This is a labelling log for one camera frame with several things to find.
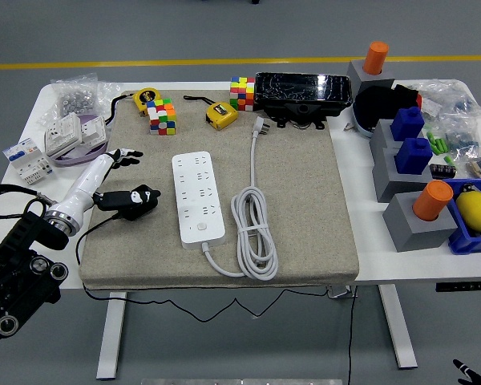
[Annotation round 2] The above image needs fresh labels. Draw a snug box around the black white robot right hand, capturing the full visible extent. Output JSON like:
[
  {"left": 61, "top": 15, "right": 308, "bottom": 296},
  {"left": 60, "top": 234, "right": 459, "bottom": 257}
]
[{"left": 452, "top": 359, "right": 481, "bottom": 385}]

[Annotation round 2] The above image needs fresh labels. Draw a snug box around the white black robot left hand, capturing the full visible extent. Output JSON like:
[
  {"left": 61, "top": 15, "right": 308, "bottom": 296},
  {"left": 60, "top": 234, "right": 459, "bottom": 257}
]
[{"left": 49, "top": 147, "right": 152, "bottom": 233}]

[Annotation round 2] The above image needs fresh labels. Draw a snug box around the black power adapter plug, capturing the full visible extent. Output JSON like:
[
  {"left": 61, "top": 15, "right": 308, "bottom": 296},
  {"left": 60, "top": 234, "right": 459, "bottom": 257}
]
[{"left": 119, "top": 184, "right": 162, "bottom": 222}]

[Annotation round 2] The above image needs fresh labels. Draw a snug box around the thin black adapter cord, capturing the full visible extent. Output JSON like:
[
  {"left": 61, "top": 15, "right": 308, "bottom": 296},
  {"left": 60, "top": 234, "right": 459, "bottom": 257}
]
[{"left": 75, "top": 211, "right": 332, "bottom": 323}]

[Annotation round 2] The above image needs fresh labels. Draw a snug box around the white power strip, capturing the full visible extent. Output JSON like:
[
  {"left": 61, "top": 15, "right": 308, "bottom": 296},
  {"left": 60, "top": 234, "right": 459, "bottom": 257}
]
[{"left": 171, "top": 150, "right": 227, "bottom": 249}]

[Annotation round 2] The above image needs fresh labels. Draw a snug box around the purple band loop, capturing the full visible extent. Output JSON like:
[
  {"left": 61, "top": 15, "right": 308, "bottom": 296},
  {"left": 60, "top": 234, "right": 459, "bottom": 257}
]
[{"left": 50, "top": 113, "right": 110, "bottom": 168}]

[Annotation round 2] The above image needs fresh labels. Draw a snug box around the white blue circuit breaker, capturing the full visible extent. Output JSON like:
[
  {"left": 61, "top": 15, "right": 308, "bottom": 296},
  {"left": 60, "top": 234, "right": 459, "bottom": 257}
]
[{"left": 2, "top": 137, "right": 57, "bottom": 187}]

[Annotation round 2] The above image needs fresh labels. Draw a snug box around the clear bag of metal nuts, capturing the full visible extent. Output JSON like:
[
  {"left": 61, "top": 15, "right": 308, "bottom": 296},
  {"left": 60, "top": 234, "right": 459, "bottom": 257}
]
[{"left": 38, "top": 72, "right": 115, "bottom": 126}]

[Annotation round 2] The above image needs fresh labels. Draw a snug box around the white table leg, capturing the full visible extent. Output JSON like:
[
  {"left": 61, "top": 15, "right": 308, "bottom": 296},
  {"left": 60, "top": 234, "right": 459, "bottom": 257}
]
[
  {"left": 378, "top": 284, "right": 419, "bottom": 370},
  {"left": 95, "top": 291, "right": 127, "bottom": 380}
]

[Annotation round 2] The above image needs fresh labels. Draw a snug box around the black table control panel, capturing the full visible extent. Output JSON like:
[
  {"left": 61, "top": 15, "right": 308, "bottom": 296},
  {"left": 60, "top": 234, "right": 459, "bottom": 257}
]
[{"left": 435, "top": 282, "right": 481, "bottom": 293}]

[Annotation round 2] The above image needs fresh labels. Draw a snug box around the colourful puzzle cube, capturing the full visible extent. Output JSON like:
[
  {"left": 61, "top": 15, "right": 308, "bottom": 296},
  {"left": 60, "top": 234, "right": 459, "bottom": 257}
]
[
  {"left": 229, "top": 75, "right": 257, "bottom": 112},
  {"left": 145, "top": 98, "right": 179, "bottom": 136}
]

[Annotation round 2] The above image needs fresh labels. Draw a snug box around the yellow round tape measure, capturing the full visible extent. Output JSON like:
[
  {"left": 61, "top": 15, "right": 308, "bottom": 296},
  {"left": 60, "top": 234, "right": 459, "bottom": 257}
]
[{"left": 105, "top": 87, "right": 163, "bottom": 126}]

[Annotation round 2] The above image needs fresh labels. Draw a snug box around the blue plastic bin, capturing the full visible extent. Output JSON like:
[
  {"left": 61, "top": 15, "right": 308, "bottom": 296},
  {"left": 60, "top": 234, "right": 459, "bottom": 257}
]
[{"left": 440, "top": 177, "right": 481, "bottom": 256}]

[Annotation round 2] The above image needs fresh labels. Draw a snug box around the white table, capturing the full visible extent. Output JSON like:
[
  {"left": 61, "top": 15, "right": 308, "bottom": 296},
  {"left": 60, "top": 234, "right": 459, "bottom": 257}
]
[{"left": 0, "top": 79, "right": 481, "bottom": 294}]

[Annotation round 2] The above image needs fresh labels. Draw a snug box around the yellow boxy tape measure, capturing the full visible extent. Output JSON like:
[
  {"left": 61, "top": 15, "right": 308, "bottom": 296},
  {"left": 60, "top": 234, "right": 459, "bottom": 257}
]
[{"left": 183, "top": 94, "right": 240, "bottom": 132}]

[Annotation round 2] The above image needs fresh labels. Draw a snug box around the grey block with hole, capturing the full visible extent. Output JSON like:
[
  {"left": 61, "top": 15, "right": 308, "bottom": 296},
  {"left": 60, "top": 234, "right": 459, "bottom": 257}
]
[
  {"left": 382, "top": 191, "right": 459, "bottom": 253},
  {"left": 346, "top": 59, "right": 396, "bottom": 95},
  {"left": 369, "top": 119, "right": 402, "bottom": 152},
  {"left": 371, "top": 147, "right": 435, "bottom": 204}
]

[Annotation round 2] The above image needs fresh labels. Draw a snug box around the yellow lemon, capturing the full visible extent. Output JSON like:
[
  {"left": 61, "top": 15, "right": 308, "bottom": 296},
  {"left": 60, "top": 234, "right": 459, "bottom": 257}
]
[{"left": 455, "top": 191, "right": 481, "bottom": 233}]

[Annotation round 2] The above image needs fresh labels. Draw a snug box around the orange plastic cylinder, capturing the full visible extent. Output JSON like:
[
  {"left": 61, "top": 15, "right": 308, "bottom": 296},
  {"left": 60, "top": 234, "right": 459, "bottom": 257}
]
[
  {"left": 412, "top": 179, "right": 455, "bottom": 222},
  {"left": 362, "top": 41, "right": 390, "bottom": 76}
]

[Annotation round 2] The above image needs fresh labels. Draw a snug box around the black component strip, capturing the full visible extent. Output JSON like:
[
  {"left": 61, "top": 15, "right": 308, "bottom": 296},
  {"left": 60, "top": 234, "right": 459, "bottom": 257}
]
[{"left": 429, "top": 162, "right": 459, "bottom": 180}]

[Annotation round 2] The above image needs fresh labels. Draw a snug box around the grey-brown mat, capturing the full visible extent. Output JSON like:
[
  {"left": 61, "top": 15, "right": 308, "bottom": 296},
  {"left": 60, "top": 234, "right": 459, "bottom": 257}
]
[{"left": 78, "top": 88, "right": 361, "bottom": 290}]

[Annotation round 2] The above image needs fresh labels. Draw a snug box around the blue stepped plastic block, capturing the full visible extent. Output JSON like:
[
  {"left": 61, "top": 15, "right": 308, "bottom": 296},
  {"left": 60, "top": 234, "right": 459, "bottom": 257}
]
[
  {"left": 390, "top": 106, "right": 426, "bottom": 142},
  {"left": 393, "top": 137, "right": 434, "bottom": 175}
]

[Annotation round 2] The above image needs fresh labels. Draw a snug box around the black device with glossy screen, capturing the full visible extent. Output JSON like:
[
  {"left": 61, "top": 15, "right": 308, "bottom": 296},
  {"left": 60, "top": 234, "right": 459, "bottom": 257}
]
[{"left": 254, "top": 71, "right": 354, "bottom": 131}]

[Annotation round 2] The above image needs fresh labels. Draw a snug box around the pile of green plastic pieces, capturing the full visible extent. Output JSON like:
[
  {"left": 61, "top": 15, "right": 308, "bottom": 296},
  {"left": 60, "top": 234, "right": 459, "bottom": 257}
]
[{"left": 426, "top": 132, "right": 451, "bottom": 156}]

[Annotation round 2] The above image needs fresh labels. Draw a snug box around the clear bag of blue parts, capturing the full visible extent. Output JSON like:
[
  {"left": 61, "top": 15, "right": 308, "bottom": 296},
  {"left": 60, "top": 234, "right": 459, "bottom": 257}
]
[{"left": 444, "top": 114, "right": 481, "bottom": 160}]

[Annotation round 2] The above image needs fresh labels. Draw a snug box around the white round bowl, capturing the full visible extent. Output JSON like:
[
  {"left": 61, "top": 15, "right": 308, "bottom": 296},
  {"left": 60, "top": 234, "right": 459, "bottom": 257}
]
[{"left": 351, "top": 102, "right": 376, "bottom": 140}]

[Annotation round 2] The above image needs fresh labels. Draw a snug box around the large clear plastic bag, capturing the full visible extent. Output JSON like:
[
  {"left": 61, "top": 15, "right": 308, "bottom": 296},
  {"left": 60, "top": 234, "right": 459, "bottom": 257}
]
[{"left": 418, "top": 79, "right": 481, "bottom": 122}]

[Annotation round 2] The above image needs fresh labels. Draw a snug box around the black cap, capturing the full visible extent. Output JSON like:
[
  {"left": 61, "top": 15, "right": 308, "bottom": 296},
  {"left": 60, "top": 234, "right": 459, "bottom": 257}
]
[{"left": 353, "top": 83, "right": 420, "bottom": 132}]

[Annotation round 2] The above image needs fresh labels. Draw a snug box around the white wall socket panel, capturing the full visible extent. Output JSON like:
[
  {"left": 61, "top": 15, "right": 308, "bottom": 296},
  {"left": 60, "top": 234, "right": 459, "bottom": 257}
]
[
  {"left": 43, "top": 111, "right": 83, "bottom": 158},
  {"left": 78, "top": 114, "right": 107, "bottom": 148}
]

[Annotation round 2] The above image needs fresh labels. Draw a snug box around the black hanging cable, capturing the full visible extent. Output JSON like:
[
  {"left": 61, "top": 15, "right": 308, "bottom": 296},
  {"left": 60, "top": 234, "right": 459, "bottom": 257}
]
[{"left": 346, "top": 285, "right": 358, "bottom": 385}]

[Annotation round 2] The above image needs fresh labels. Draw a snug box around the metal under-table bracket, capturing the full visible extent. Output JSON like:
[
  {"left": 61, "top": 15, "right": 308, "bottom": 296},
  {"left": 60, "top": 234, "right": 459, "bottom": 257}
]
[{"left": 326, "top": 285, "right": 358, "bottom": 300}]

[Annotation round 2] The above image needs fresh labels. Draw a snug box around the white power strip cord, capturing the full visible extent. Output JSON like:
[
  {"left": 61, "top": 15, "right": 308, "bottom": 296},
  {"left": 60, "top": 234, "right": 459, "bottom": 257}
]
[{"left": 202, "top": 115, "right": 280, "bottom": 282}]

